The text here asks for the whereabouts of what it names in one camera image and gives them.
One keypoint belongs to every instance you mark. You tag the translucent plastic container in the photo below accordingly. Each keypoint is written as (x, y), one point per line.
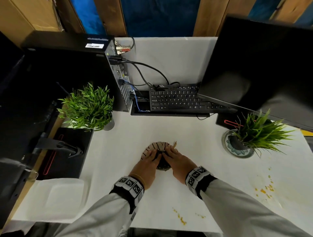
(58, 197)

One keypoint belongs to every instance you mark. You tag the person's left hand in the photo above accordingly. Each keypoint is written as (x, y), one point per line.
(146, 168)

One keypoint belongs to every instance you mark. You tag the silver security lock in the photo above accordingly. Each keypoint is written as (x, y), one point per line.
(122, 47)

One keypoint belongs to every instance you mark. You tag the black monitor with white label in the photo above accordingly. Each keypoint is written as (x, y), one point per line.
(24, 110)

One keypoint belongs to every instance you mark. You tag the person's right forearm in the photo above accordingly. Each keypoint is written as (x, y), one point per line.
(244, 212)

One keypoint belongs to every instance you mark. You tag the person's right hand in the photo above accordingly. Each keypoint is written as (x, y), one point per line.
(179, 166)

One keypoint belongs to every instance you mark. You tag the marker wristband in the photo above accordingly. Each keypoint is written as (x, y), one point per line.
(127, 188)
(199, 179)

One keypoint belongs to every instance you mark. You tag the black monitor with red-striped stand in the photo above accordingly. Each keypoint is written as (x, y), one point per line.
(264, 68)

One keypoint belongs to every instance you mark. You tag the person's left forearm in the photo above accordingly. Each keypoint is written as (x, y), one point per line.
(102, 217)

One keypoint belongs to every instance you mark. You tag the bushy green plant grey pot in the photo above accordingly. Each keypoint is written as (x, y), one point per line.
(88, 107)

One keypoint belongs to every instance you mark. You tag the left marker wristband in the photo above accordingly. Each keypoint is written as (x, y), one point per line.
(127, 188)

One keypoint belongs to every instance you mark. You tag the brown cardboard box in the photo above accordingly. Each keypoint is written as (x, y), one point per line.
(24, 17)

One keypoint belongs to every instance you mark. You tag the black desktop computer tower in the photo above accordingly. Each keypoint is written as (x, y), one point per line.
(68, 63)

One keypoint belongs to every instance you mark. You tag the right marker wristband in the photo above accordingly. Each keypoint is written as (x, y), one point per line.
(199, 179)

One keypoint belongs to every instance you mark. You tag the patterned round saucer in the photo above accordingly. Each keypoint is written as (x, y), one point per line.
(227, 146)

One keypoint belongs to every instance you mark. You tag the small black labelled adapter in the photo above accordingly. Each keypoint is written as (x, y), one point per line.
(160, 86)

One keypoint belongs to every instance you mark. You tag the white partition panel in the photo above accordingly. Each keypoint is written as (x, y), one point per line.
(176, 58)

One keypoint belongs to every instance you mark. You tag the black keyboard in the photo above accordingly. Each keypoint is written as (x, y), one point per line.
(178, 98)

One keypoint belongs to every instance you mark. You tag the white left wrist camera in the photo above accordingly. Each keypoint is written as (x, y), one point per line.
(133, 216)

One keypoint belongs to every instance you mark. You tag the grassy green plant dark pot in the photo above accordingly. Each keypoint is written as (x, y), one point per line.
(259, 131)

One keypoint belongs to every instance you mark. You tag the yellow and green cleaning cloth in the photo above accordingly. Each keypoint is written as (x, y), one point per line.
(156, 146)

